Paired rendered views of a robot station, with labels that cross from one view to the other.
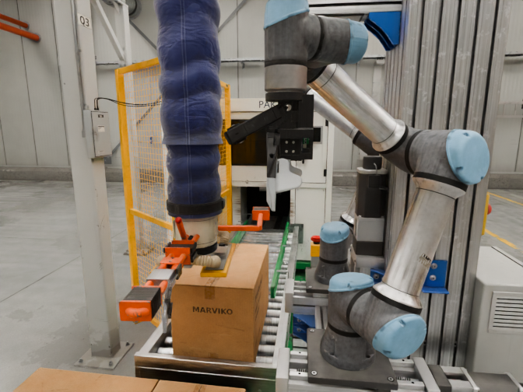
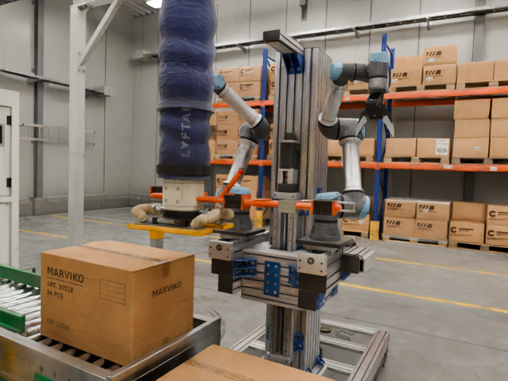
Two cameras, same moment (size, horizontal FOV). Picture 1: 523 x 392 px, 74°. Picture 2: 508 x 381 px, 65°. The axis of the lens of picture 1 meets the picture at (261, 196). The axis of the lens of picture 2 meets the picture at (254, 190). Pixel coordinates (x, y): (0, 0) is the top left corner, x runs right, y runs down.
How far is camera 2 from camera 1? 1.80 m
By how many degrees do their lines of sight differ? 69
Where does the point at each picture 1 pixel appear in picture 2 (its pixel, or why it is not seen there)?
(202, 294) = (161, 273)
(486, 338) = not seen: hidden behind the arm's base
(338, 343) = (334, 227)
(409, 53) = (317, 80)
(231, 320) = (180, 293)
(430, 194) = (356, 144)
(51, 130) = not seen: outside the picture
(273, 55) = (385, 74)
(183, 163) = (205, 127)
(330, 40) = not seen: hidden behind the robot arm
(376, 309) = (358, 196)
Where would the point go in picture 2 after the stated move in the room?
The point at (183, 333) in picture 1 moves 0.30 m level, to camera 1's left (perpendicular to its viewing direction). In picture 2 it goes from (142, 328) to (88, 360)
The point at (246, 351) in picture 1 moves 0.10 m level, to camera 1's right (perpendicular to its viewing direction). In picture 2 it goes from (188, 320) to (199, 314)
